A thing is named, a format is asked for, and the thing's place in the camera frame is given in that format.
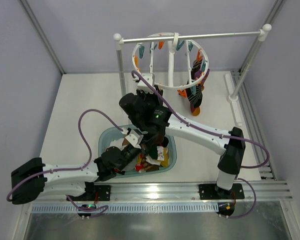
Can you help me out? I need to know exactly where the black white striped sock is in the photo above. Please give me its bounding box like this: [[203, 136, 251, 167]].
[[185, 84, 203, 113]]

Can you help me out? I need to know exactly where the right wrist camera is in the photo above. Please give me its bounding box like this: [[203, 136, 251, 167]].
[[137, 73, 155, 94]]

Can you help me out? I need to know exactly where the purple cable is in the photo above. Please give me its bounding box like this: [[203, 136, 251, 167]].
[[6, 108, 128, 221], [131, 70, 270, 220]]

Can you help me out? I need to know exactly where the purple red striped sock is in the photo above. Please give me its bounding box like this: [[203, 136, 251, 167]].
[[191, 69, 210, 116]]

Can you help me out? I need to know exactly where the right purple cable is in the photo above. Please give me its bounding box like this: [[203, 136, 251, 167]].
[[131, 70, 270, 220]]

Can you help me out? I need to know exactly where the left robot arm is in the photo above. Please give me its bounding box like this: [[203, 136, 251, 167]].
[[6, 140, 156, 205]]

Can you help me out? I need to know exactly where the pile of socks in basket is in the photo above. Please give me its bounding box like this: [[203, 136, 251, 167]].
[[101, 137, 169, 175]]

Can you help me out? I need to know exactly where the aluminium rail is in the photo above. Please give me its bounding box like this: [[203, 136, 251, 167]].
[[30, 180, 293, 203]]

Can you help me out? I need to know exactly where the white drying rack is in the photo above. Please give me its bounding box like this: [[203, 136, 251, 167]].
[[113, 23, 272, 116]]

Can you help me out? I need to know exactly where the round white clip hanger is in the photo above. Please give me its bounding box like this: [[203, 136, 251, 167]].
[[132, 32, 209, 92]]

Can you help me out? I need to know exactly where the teal plastic basket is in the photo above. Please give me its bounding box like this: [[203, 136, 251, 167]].
[[98, 127, 177, 179]]

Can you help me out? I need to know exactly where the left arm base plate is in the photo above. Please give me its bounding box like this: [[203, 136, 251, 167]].
[[70, 182, 111, 202]]

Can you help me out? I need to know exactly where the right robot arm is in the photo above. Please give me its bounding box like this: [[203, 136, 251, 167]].
[[119, 90, 246, 199]]

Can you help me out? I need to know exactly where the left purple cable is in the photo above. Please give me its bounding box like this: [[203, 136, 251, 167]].
[[6, 108, 128, 221]]

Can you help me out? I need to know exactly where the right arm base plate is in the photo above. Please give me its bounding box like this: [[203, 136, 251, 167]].
[[198, 183, 245, 200]]

